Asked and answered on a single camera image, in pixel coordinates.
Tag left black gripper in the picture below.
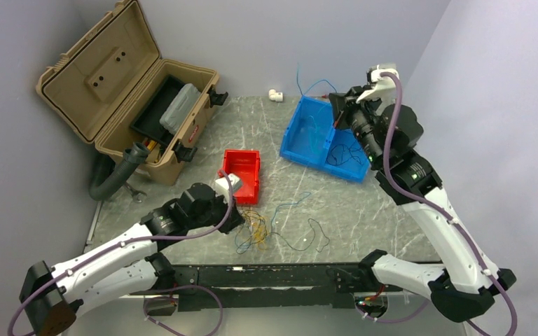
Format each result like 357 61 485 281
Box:
187 190 245 235

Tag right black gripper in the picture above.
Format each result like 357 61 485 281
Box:
329 85 385 167

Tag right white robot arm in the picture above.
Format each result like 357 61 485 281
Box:
329 86 516 322

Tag white pipe elbow fitting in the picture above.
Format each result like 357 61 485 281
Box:
268 89 284 102

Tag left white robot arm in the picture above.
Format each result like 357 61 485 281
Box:
8 174 244 335

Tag blue double plastic bin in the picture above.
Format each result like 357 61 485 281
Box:
280 96 369 183

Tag red small plastic bin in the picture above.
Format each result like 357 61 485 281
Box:
222 149 261 205

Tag steel wrench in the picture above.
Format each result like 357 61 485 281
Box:
123 182 147 203

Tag yellow tools in case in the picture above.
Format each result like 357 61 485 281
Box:
139 138 167 165

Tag grey plastic organizer box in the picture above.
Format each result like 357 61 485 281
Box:
159 83 200 134

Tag black tray in case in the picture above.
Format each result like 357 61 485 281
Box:
130 75 185 147

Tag tan open tool case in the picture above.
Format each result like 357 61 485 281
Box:
36 1 220 186

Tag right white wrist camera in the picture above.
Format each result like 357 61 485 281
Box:
356 63 400 103

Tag grey corrugated hose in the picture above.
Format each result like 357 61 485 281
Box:
88 142 151 202

